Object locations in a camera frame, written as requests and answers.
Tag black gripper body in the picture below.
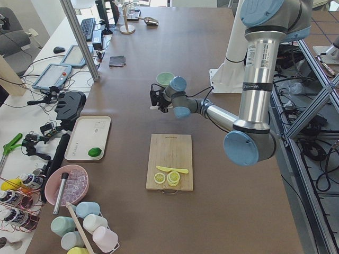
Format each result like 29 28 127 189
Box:
150 84 165 108

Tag white spoon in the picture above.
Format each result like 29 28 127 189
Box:
150 106 173 110

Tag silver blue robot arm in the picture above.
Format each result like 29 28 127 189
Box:
150 1 313 166

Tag light green bowl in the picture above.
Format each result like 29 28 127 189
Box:
156 72 174 87

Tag pink bowl with cubes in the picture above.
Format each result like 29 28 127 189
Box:
44 165 89 206

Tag bamboo cutting board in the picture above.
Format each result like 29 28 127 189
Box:
146 134 193 192

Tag grey folded cloth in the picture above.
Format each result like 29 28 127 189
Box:
109 56 126 67

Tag yellow plastic knife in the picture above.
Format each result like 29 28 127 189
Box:
156 166 189 174

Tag stacked lemon slices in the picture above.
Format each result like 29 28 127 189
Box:
167 171 181 187

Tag single lemon slice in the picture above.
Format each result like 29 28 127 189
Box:
154 173 166 184

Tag wooden stand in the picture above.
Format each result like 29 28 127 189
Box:
119 1 135 34

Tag metal scoop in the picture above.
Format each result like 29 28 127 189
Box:
137 16 159 26

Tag cream rabbit tray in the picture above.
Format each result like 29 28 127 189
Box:
64 116 111 161

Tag green lime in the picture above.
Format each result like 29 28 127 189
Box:
87 147 102 158

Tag teach pendant tablet far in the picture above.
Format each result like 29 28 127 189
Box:
60 45 86 68

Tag teach pendant tablet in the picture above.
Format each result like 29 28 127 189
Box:
60 45 86 68
32 63 72 90

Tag black keyboard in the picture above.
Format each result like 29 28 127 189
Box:
80 18 95 41

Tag teach pendant tablet near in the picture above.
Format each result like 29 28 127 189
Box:
32 63 72 90

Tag black long bar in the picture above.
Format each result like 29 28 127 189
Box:
40 133 70 203

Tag black computer mouse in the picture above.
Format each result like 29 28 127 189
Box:
53 47 65 54

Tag metal cylinder tool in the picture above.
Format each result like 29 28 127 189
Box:
52 173 69 215

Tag white cup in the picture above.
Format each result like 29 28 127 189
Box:
83 214 108 234

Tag pink cup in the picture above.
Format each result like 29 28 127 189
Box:
92 226 120 253

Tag grey office chair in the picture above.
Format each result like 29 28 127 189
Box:
1 7 32 76

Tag green cup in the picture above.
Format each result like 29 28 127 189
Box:
50 216 76 237

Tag pale blue cup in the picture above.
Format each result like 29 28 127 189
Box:
61 231 85 250

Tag yellow cup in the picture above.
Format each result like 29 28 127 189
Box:
67 247 89 254

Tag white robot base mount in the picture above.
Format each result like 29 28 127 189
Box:
209 11 248 94

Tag aluminium frame rail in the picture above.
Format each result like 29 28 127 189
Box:
271 34 338 253

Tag aluminium frame post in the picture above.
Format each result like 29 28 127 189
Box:
60 0 99 81

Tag green handled tool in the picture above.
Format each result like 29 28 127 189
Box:
0 132 23 175

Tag copper wire rack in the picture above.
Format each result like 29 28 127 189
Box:
1 178 44 233

